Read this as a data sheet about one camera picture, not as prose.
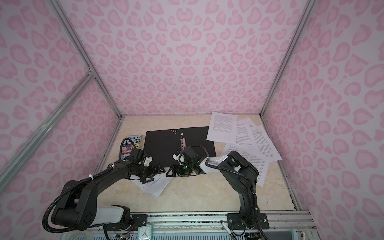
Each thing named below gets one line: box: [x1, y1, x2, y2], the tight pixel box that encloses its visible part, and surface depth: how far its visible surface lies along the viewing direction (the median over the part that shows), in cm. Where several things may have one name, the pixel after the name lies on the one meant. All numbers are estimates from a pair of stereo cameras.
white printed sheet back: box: [206, 111, 238, 144], surface depth 115 cm
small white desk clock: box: [138, 224, 153, 240], surface depth 70 cm
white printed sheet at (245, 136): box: [236, 117, 259, 152], surface depth 109 cm
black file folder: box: [144, 126, 217, 169], surface depth 108 cm
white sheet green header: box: [250, 125, 283, 162], surface depth 104 cm
